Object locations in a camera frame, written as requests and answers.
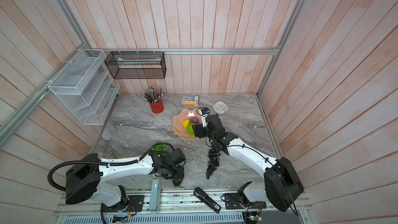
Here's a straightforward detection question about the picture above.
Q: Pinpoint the dark fake avocado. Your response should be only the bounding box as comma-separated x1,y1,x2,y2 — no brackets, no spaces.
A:
173,168,184,187

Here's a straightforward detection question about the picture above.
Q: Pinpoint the purple fake fruit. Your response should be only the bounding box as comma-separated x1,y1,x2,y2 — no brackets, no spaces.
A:
189,116,199,124

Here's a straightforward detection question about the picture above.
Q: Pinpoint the grey metal bracket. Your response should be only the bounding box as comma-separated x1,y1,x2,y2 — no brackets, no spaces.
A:
148,178,161,213

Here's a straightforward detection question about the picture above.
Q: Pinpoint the green bumpy fake fruit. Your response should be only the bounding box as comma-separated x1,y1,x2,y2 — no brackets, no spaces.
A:
186,123,195,136

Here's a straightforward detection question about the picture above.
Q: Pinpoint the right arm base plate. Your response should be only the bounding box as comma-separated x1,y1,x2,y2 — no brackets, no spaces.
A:
220,193,267,210

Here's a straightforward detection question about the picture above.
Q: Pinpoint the dark purple fake grape bunch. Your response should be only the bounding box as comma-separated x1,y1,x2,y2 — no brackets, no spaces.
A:
206,148,221,179

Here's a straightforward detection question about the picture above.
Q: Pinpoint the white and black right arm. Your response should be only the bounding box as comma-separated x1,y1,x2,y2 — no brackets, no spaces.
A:
193,114,304,212

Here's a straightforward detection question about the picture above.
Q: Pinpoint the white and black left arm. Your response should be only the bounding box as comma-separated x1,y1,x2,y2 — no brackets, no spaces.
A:
65,148,186,212

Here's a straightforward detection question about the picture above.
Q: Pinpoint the bundle of coloured pencils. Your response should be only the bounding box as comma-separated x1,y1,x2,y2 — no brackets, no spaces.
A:
143,87,164,104

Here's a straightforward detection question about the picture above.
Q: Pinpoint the red metal pencil bucket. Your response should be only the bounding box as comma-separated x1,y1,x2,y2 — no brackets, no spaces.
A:
149,99,164,114

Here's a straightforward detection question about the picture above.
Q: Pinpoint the black stapler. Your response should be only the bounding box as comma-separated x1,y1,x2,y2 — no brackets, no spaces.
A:
193,187,221,214

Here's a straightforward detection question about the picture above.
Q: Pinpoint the white wire mesh shelf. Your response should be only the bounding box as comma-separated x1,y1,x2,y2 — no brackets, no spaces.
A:
49,49,120,125

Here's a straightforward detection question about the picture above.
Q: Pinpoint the black wire mesh basket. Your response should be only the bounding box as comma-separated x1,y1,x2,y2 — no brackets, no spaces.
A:
105,51,167,79

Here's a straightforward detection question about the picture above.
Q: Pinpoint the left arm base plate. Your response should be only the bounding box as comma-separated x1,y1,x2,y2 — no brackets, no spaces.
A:
102,195,145,213

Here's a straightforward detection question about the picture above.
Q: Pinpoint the yellow fake lemon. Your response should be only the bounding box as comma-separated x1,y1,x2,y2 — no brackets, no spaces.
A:
182,119,191,128

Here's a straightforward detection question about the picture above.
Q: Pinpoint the highlighter pack in plastic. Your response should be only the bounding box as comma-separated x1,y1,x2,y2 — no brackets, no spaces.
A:
181,95,200,106

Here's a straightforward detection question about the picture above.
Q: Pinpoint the green fake grape bunch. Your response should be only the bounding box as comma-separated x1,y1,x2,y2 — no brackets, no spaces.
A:
152,142,167,151

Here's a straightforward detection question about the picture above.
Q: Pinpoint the white round alarm clock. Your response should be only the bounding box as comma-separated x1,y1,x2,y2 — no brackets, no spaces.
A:
212,101,229,115

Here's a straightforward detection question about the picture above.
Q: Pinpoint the black corrugated cable hose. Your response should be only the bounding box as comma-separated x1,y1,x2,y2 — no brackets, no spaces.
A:
47,142,176,192

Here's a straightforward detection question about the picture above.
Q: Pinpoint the beige wavy fruit bowl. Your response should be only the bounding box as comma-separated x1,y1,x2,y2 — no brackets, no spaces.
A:
172,108,202,140

